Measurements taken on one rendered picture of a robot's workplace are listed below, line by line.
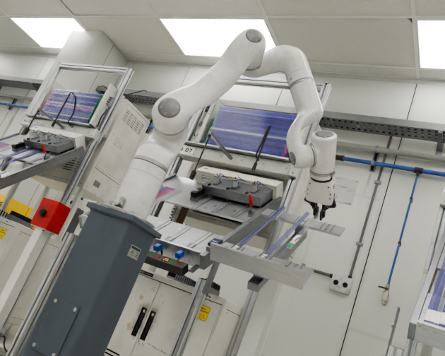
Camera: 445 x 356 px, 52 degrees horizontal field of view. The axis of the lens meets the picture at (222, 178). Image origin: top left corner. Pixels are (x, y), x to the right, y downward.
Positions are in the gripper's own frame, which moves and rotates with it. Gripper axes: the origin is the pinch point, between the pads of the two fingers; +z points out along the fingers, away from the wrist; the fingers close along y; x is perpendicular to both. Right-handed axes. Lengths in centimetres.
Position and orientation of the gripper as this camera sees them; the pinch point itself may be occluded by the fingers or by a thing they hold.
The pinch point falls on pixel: (318, 213)
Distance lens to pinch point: 171.8
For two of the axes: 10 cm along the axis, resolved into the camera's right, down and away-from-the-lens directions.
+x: -4.9, 4.4, -7.5
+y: -8.7, -2.0, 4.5
